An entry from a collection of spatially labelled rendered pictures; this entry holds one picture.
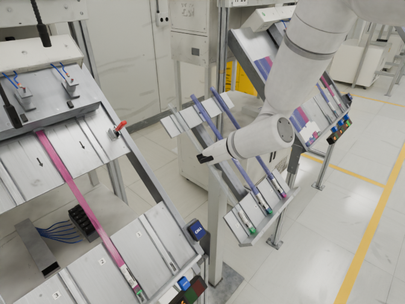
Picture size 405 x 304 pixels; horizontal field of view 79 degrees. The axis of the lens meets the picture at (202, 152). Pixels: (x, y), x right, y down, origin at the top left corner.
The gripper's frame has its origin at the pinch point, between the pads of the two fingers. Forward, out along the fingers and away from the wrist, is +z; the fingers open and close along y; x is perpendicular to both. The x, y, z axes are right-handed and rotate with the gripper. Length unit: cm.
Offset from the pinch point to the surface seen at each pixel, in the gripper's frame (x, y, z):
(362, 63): 19, -410, 60
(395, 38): 13, -559, 38
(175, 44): -61, -59, 50
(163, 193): 3.4, 17.2, 4.6
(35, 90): -37, 34, 7
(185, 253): 21.7, 20.7, 2.7
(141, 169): -5.9, 18.0, 7.9
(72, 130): -24.9, 29.3, 10.7
